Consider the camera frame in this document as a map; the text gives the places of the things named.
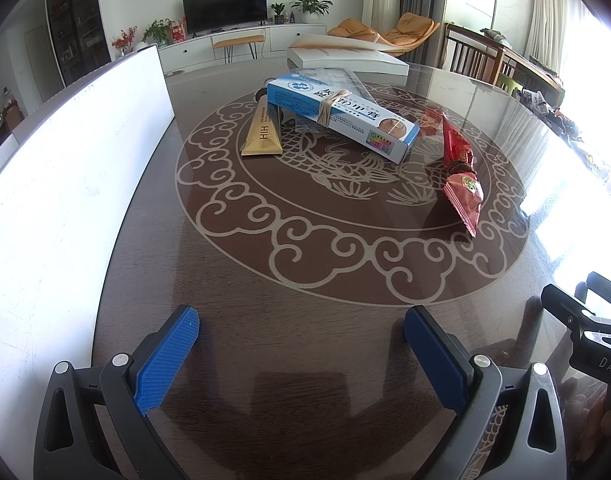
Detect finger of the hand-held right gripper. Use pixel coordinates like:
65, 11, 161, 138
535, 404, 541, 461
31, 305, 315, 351
540, 282, 594, 334
574, 271, 611, 312

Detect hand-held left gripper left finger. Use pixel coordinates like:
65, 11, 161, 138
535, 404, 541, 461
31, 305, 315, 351
33, 304, 202, 480

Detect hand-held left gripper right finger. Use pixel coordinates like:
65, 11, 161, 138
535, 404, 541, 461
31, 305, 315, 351
403, 304, 569, 480

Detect white board panel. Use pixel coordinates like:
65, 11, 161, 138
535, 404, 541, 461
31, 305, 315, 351
0, 44, 175, 461

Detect short red snack packet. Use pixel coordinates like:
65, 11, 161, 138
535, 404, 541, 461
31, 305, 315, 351
443, 171, 485, 239

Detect pile of small clutter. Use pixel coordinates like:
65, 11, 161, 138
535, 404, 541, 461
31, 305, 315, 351
515, 85, 611, 197

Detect wooden side table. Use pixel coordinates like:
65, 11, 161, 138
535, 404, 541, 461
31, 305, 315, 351
495, 45, 567, 107

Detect gold tube dark cap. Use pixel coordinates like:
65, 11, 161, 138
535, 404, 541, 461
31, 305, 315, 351
240, 88, 283, 157

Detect wooden chair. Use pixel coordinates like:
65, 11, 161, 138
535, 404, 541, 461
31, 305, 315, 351
443, 22, 507, 87

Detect tan rubber band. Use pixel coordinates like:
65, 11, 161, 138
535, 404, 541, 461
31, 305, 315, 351
316, 89, 352, 129

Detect bright window curtain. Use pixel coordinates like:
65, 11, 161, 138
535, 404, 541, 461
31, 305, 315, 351
523, 0, 582, 77

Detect blue white toothpaste box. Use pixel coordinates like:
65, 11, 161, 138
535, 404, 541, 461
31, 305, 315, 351
266, 74, 420, 165

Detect orange lounge chair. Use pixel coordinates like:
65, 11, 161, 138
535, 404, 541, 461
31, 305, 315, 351
327, 12, 441, 58

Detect large flat white box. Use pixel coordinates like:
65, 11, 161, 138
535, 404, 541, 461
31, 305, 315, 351
287, 34, 411, 77

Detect white door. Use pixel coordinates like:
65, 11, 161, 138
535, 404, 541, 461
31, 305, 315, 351
24, 25, 52, 107

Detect red flowers in vase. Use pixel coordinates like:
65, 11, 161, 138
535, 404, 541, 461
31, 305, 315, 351
110, 26, 139, 57

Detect orange seat stool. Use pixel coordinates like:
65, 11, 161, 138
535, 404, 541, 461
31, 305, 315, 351
213, 35, 267, 64

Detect bushy green potted plant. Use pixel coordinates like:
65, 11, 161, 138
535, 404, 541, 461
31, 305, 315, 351
143, 19, 173, 45

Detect white television cabinet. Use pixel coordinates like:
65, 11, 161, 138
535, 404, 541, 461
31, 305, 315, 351
156, 24, 332, 74

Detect dark glass display cabinet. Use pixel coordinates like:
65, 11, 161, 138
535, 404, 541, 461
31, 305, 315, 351
46, 0, 112, 89

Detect black television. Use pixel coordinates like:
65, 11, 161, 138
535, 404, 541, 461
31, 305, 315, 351
182, 0, 268, 36

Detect large leafy plant white pot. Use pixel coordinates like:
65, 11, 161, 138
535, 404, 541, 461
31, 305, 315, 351
290, 0, 334, 25

